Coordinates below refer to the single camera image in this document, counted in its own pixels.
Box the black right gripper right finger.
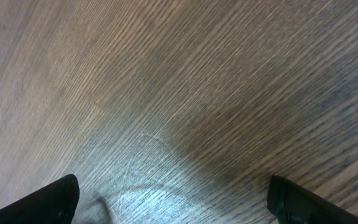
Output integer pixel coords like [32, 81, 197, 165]
[267, 175, 358, 224]

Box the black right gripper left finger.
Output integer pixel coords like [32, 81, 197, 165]
[0, 174, 80, 224]

